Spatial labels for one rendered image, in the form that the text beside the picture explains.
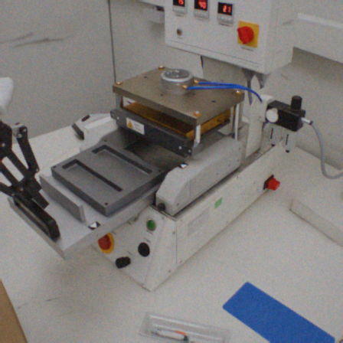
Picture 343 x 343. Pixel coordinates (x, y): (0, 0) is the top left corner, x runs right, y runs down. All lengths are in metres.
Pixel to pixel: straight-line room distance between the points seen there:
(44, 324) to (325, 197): 0.80
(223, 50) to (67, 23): 1.53
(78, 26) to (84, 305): 1.82
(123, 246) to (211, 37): 0.55
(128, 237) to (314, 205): 0.52
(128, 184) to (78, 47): 1.72
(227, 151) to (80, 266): 0.45
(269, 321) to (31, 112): 1.95
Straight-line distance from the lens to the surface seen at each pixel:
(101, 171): 0.83
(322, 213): 1.08
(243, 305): 0.88
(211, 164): 0.83
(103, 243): 0.94
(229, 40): 0.94
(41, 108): 2.45
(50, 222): 0.70
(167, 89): 0.88
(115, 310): 0.87
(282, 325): 0.87
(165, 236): 0.82
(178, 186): 0.78
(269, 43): 0.89
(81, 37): 2.41
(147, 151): 1.00
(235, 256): 0.97
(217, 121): 0.90
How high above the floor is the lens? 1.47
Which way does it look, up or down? 35 degrees down
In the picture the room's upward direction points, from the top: 1 degrees counter-clockwise
